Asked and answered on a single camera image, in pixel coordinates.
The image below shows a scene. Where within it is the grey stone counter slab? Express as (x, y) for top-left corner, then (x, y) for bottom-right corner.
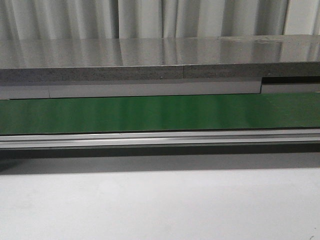
(0, 35), (320, 85)

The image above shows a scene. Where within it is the green conveyor belt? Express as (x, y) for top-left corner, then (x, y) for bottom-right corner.
(0, 92), (320, 135)

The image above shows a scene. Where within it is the white pleated curtain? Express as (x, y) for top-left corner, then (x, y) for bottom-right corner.
(0, 0), (320, 40)

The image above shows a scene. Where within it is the aluminium conveyor side rail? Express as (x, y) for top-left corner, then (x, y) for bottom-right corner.
(0, 128), (320, 149)

